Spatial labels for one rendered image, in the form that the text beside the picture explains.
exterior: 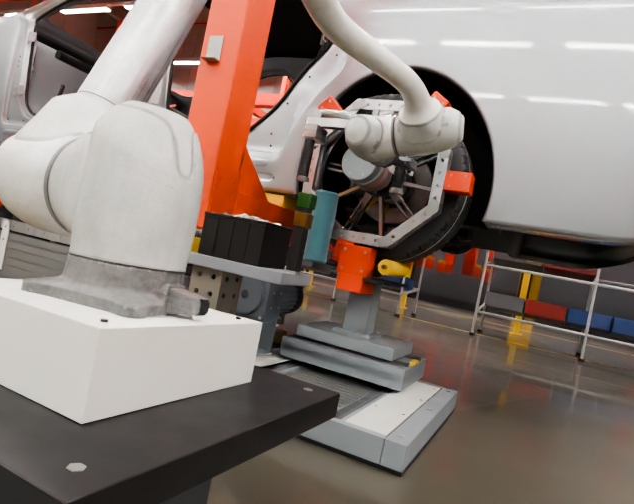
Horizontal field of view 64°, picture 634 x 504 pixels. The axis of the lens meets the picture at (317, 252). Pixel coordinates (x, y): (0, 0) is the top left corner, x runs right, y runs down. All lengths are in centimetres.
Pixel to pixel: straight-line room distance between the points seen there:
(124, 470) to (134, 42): 69
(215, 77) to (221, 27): 18
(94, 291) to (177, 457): 25
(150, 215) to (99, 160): 9
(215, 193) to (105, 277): 113
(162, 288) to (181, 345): 9
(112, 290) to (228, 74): 128
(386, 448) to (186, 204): 91
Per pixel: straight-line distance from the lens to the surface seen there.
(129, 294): 67
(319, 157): 201
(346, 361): 191
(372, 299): 201
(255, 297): 179
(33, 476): 48
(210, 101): 185
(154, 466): 51
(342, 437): 143
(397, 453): 139
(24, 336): 64
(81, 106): 88
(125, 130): 70
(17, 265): 256
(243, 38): 189
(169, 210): 68
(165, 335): 62
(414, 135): 126
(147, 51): 96
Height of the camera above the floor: 51
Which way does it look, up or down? level
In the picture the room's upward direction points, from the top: 11 degrees clockwise
